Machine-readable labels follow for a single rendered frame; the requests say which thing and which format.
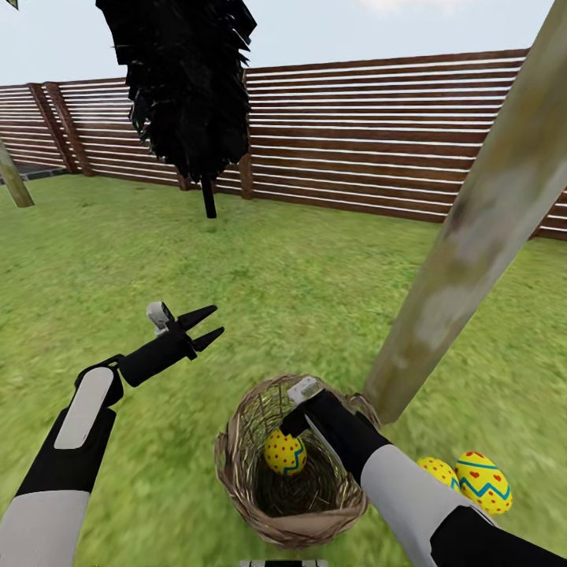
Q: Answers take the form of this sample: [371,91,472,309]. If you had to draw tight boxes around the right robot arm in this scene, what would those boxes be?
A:
[278,376,567,567]

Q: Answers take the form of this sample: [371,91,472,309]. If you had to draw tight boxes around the wicker basket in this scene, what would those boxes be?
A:
[213,374,382,550]

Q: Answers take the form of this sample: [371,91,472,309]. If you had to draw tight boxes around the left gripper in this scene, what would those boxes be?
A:
[139,306,225,374]

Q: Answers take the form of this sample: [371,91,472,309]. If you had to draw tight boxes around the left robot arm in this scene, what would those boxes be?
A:
[0,302,225,567]

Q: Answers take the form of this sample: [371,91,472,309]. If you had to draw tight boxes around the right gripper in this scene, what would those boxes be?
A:
[278,403,309,437]

